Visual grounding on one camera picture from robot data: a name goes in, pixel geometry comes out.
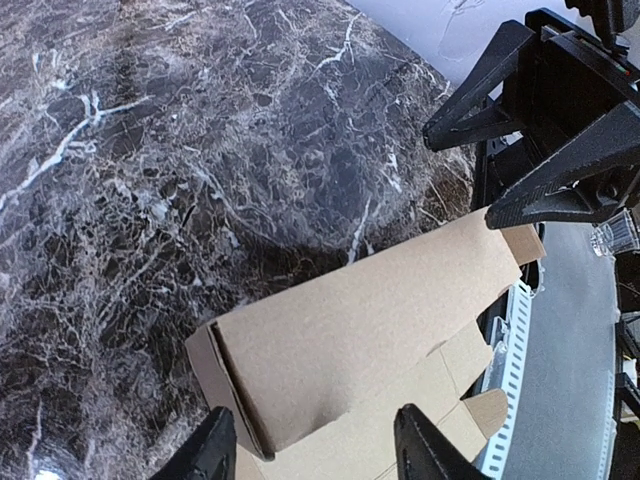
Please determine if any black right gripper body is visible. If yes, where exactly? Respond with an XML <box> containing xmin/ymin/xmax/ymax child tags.
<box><xmin>516</xmin><ymin>7</ymin><xmax>639</xmax><ymax>182</ymax></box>

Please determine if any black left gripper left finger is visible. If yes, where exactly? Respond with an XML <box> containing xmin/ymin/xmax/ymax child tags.
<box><xmin>150</xmin><ymin>406</ymin><xmax>236</xmax><ymax>480</ymax></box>

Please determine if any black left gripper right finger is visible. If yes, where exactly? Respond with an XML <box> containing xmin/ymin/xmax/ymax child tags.
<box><xmin>394</xmin><ymin>403</ymin><xmax>489</xmax><ymax>480</ymax></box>

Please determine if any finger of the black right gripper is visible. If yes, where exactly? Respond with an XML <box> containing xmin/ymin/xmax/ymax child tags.
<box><xmin>485</xmin><ymin>101</ymin><xmax>639</xmax><ymax>229</ymax></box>
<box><xmin>423</xmin><ymin>20</ymin><xmax>535</xmax><ymax>151</ymax></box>

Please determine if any brown cardboard paper box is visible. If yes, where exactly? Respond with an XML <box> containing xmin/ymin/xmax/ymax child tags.
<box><xmin>186</xmin><ymin>210</ymin><xmax>544</xmax><ymax>479</ymax></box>

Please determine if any black front table rail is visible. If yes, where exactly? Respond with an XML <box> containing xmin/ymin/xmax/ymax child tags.
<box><xmin>472</xmin><ymin>134</ymin><xmax>640</xmax><ymax>426</ymax></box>

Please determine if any white slotted cable duct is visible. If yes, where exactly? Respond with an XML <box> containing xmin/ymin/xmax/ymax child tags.
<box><xmin>472</xmin><ymin>280</ymin><xmax>532</xmax><ymax>479</ymax></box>

